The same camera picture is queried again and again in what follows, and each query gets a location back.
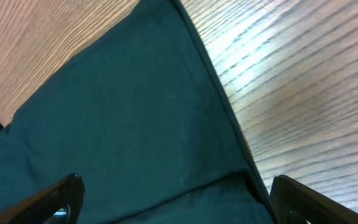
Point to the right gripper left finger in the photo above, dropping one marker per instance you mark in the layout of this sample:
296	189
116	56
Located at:
61	202

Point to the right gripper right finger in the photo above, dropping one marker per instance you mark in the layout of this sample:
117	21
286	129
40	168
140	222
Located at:
294	202

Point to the black t-shirt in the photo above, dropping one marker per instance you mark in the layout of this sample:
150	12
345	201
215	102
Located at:
142	117

